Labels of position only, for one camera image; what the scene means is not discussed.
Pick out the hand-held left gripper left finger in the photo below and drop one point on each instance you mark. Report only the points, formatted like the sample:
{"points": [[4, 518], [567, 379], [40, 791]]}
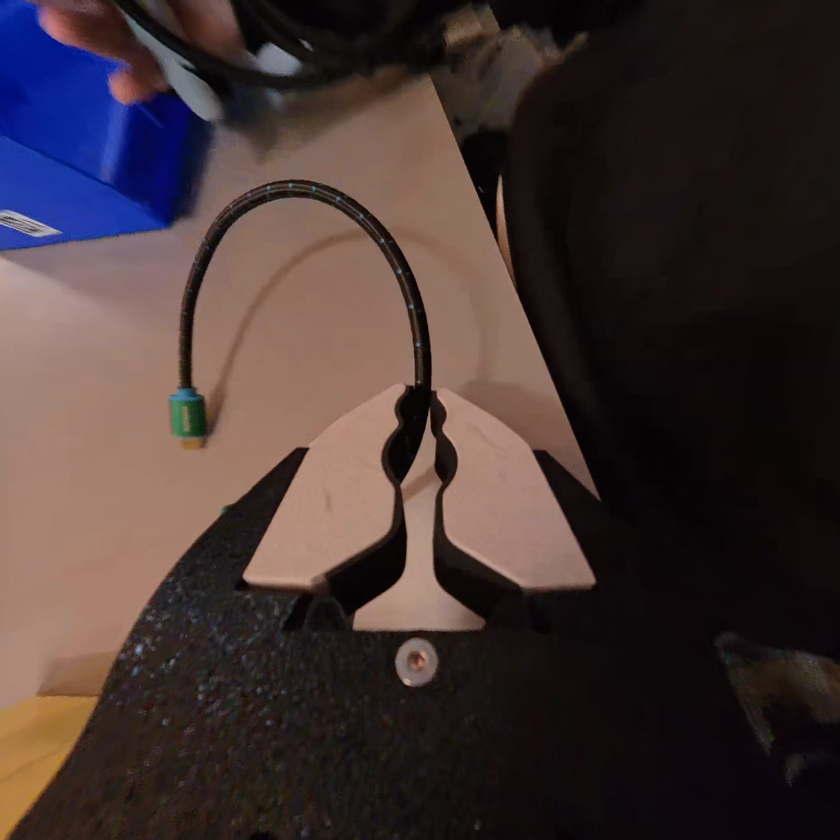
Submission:
{"points": [[328, 512]]}

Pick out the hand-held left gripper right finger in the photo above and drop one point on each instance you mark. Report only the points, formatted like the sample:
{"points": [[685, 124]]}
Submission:
{"points": [[512, 518]]}

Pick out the blue plastic bin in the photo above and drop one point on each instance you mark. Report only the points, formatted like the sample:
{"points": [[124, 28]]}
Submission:
{"points": [[65, 164]]}

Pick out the person's black hoodie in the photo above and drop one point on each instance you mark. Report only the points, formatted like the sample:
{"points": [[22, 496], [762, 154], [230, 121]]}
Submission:
{"points": [[656, 328]]}

